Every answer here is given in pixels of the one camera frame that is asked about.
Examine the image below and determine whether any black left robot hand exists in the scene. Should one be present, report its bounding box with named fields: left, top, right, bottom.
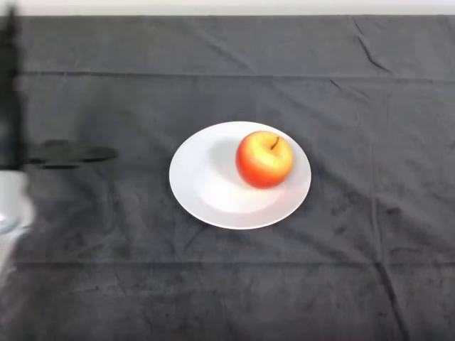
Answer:
left=0, top=5, right=117, bottom=173

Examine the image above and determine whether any red yellow apple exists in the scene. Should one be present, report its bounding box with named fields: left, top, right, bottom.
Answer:
left=235, top=130, right=295, bottom=190

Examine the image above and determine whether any white round plate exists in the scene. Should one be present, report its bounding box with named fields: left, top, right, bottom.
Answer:
left=168, top=121, right=313, bottom=230

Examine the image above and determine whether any black cloth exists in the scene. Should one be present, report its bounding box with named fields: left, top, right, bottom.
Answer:
left=0, top=14, right=455, bottom=341

